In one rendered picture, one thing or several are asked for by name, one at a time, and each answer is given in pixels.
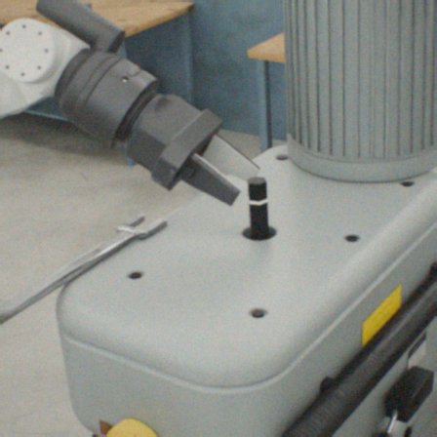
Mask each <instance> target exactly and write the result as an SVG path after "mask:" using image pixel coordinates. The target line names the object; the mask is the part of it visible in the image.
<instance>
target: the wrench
mask: <svg viewBox="0 0 437 437"><path fill-rule="evenodd" d="M144 221H145V217H144V214H141V213H138V214H137V215H134V216H132V217H131V218H128V219H127V220H125V221H123V222H122V224H120V226H117V227H116V228H115V232H116V234H114V235H112V236H111V237H109V238H108V239H106V240H104V241H103V242H101V243H100V245H98V246H95V247H94V248H92V249H91V250H90V251H88V252H87V253H85V254H83V255H82V256H80V257H79V258H75V259H74V260H72V261H70V262H69V263H68V264H67V265H66V266H64V267H62V268H61V269H59V270H57V271H56V272H54V273H52V274H50V275H48V276H47V277H45V278H44V279H42V280H40V281H39V282H37V283H35V284H34V285H32V287H31V288H29V289H27V290H26V291H23V292H22V293H20V294H18V295H17V296H15V297H13V298H11V299H10V300H8V301H6V302H5V303H3V304H2V305H0V326H1V325H2V324H4V323H5V322H7V321H9V320H10V319H12V318H13V317H15V316H16V315H18V314H20V313H21V312H24V311H25V310H26V309H27V308H29V306H31V305H32V304H34V303H35V302H37V301H38V300H40V299H41V298H44V297H45V296H47V295H48V294H51V293H52V292H54V291H56V290H57V289H59V288H60V287H62V286H63V285H65V284H67V282H68V281H70V280H71V279H73V278H74V277H77V276H78V275H80V274H82V273H83V272H85V271H86V270H88V269H89V268H91V267H93V266H94V265H96V264H97V263H99V262H100V261H101V260H103V259H105V258H107V257H108V256H110V255H111V254H113V253H114V252H116V251H119V250H120V249H122V248H123V247H125V246H126V245H128V244H130V242H131V241H133V240H134V239H135V238H136V239H140V240H144V239H146V238H147V237H148V236H149V237H150V236H152V235H153V234H156V233H157V232H159V231H160V230H162V229H164V228H165V227H167V220H166V219H162V218H159V219H158V220H155V221H154V222H152V223H151V224H149V225H148V226H147V227H146V228H144V229H143V230H141V229H137V228H135V227H136V226H139V224H141V223H142V222H144Z"/></svg>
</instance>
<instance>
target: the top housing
mask: <svg viewBox="0 0 437 437"><path fill-rule="evenodd" d="M252 161H253V162H254V163H255V164H256V165H258V166H259V170H258V174H257V175H256V177H259V178H265V179H266V181H267V199H268V201H267V203H268V226H269V239H267V240H261V241H256V240H251V238H250V220H249V201H248V183H247V182H245V181H243V180H240V179H238V178H236V177H235V176H233V175H230V176H228V177H227V178H228V179H230V180H231V181H232V182H233V183H234V184H236V185H237V186H238V187H239V188H241V192H240V194H239V196H238V197H237V199H236V201H235V202H234V204H233V205H232V206H229V205H227V204H224V203H222V202H220V201H219V200H217V199H216V198H214V197H212V196H210V195H207V194H205V193H201V194H199V195H198V196H196V197H195V198H193V199H192V200H189V201H188V202H186V203H185V204H183V205H181V206H180V207H179V208H178V209H177V210H175V211H174V212H171V213H170V214H168V215H166V216H165V217H163V219H166V220H167V227H165V228H164V229H162V230H160V231H159V232H157V233H156V234H153V235H152V236H150V237H149V236H148V237H147V238H146V239H144V240H140V239H136V238H135V239H134V240H133V241H131V242H130V244H128V245H126V246H125V247H123V248H122V249H120V250H119V251H116V252H114V253H113V254H111V255H110V256H108V257H107V258H105V259H103V260H101V261H100V262H99V263H97V264H96V265H94V266H93V267H91V268H89V269H88V270H86V271H85V272H83V273H82V274H80V275H78V276H77V277H74V278H73V279H71V280H70V281H68V282H67V284H65V285H64V286H63V287H62V288H61V290H60V293H59V296H58V298H57V305H56V314H57V319H58V327H59V334H60V345H61V352H62V358H63V364H64V365H65V371H66V377H67V383H68V389H69V397H70V403H71V407H72V411H73V413H74V415H75V416H76V417H77V418H78V421H79V422H80V423H81V424H82V425H83V426H84V427H85V428H86V429H88V430H89V431H91V432H93V433H94V434H96V435H99V436H101V437H106V435H104V434H101V432H100V425H99V420H101V421H103V422H106V423H108V424H110V425H112V428H113V427H114V426H115V425H116V424H118V423H119V422H120V421H121V420H124V419H128V418H130V419H135V420H137V421H140V422H142V423H143V424H146V425H147V426H149V427H150V428H151V429H152V430H153V431H154V433H155V435H156V436H157V437H281V436H282V435H283V434H284V433H285V432H287V431H288V428H289V427H291V425H292V424H293V423H294V422H295V421H296V420H297V419H298V418H299V417H300V415H301V414H303V412H304V411H306V410H307V409H308V408H309V407H310V405H311V404H312V403H313V402H314V400H316V399H317V397H318V396H320V382H321V380H323V379H324V378H325V377H326V376H328V377H332V378H333V379H335V378H336V377H337V376H338V375H339V374H340V372H341V371H344V369H345V368H347V366H348V365H349V364H350V362H351V361H352V360H353V359H354V358H355V356H357V355H358V353H359V352H360V351H362V350H363V349H364V348H365V347H366V346H367V345H368V344H369V342H370V340H372V338H373V337H374V336H375V335H376V334H377V333H378V332H379V331H381V330H382V328H384V327H385V325H387V322H388V321H389V320H390V319H391V318H392V317H393V316H394V315H395V314H396V313H397V311H399V309H400V308H402V307H403V306H404V304H405V303H406V302H407V301H408V300H409V298H411V296H413V295H414V293H415V292H416V291H417V290H418V289H419V288H420V287H421V285H422V284H424V283H425V281H427V279H428V278H429V277H430V267H431V264H432V263H433V262H434V261H437V174H436V173H433V172H430V171H429V172H427V173H425V174H422V175H419V176H416V177H412V178H409V179H400V180H394V181H385V182H350V181H341V180H335V179H326V178H322V177H318V176H316V175H312V174H310V173H308V172H307V171H306V170H305V169H303V168H301V167H300V166H299V165H297V164H295V163H294V162H293V161H292V160H291V159H290V157H289V154H288V145H287V144H284V145H280V146H275V147H272V148H270V149H268V150H266V151H265V152H263V153H262V154H260V155H259V157H257V158H256V159H254V160H252Z"/></svg>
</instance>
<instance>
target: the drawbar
mask: <svg viewBox="0 0 437 437"><path fill-rule="evenodd" d="M247 182H248V197H249V200H250V201H255V202H261V201H263V200H266V199H267V181H266V179H265V178H259V177H253V178H251V179H247ZM249 200H248V201H249ZM249 220H250V238H251V240H256V241H261V240H267V239H269V226H268V203H267V202H265V203H262V204H260V205H259V204H250V202H249Z"/></svg>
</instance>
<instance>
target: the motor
mask: <svg viewBox="0 0 437 437"><path fill-rule="evenodd" d="M282 6H283V27H284V37H285V68H286V100H287V129H288V132H287V143H288V154H289V157H290V159H291V160H292V161H293V162H294V163H295V164H297V165H299V166H300V167H301V168H303V169H305V170H306V171H307V172H308V173H310V174H312V175H316V176H318V177H322V178H326V179H335V180H341V181H350V182H385V181H394V180H400V179H409V178H412V177H416V176H419V175H422V174H425V173H427V172H429V171H431V170H433V169H434V168H436V166H437V0H282Z"/></svg>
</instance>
